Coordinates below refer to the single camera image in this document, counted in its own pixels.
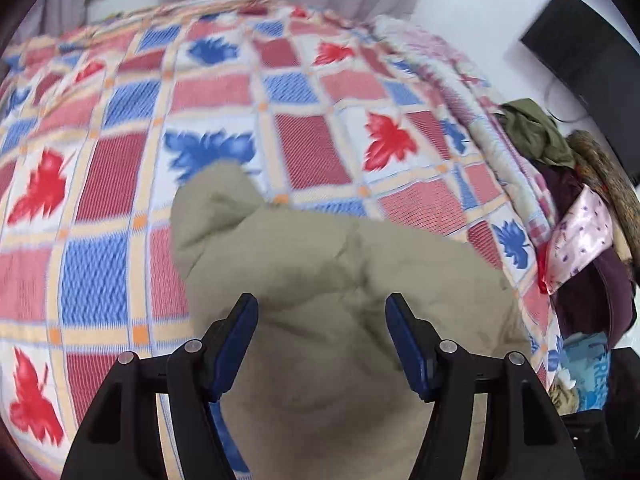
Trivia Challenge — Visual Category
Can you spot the leaf-print checked blanket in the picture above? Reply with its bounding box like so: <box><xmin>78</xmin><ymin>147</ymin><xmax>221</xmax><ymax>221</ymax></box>
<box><xmin>0</xmin><ymin>0</ymin><xmax>566</xmax><ymax>480</ymax></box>

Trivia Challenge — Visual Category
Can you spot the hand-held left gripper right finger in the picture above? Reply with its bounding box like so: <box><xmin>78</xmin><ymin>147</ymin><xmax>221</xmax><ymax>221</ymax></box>
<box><xmin>385</xmin><ymin>292</ymin><xmax>583</xmax><ymax>480</ymax></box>

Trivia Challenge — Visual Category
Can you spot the dark purple cloth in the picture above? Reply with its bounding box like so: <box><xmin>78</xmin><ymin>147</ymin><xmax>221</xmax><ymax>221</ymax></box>
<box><xmin>537</xmin><ymin>160</ymin><xmax>638</xmax><ymax>351</ymax></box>

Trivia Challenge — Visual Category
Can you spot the blue plastic packet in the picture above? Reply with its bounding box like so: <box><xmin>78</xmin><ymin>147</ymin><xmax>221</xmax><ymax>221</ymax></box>
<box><xmin>562</xmin><ymin>332</ymin><xmax>613</xmax><ymax>413</ymax></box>

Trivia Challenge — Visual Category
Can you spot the black monitor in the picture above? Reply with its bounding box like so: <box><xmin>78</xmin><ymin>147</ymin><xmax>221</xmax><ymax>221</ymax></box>
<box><xmin>520</xmin><ymin>0</ymin><xmax>640</xmax><ymax>186</ymax></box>

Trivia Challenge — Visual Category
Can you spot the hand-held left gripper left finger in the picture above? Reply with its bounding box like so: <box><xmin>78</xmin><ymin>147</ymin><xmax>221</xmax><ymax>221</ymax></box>
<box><xmin>60</xmin><ymin>292</ymin><xmax>260</xmax><ymax>480</ymax></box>

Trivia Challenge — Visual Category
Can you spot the black cable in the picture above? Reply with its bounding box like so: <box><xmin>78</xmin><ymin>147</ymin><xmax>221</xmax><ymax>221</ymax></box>
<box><xmin>544</xmin><ymin>79</ymin><xmax>587</xmax><ymax>125</ymax></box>

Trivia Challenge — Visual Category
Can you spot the brown furry cloth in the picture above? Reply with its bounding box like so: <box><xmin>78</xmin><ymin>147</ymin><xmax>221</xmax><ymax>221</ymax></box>
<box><xmin>567</xmin><ymin>130</ymin><xmax>640</xmax><ymax>261</ymax></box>

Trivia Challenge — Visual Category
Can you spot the khaki puffer jacket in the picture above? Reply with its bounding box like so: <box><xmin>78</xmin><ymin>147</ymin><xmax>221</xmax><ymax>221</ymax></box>
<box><xmin>170</xmin><ymin>162</ymin><xmax>533</xmax><ymax>480</ymax></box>

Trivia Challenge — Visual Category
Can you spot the pink satin cloth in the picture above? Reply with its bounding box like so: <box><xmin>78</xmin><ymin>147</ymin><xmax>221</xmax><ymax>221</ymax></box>
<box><xmin>537</xmin><ymin>185</ymin><xmax>616</xmax><ymax>296</ymax></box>

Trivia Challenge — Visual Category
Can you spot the olive green cloth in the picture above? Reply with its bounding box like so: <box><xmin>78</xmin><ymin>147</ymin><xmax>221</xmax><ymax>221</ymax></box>
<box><xmin>500</xmin><ymin>99</ymin><xmax>576</xmax><ymax>168</ymax></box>

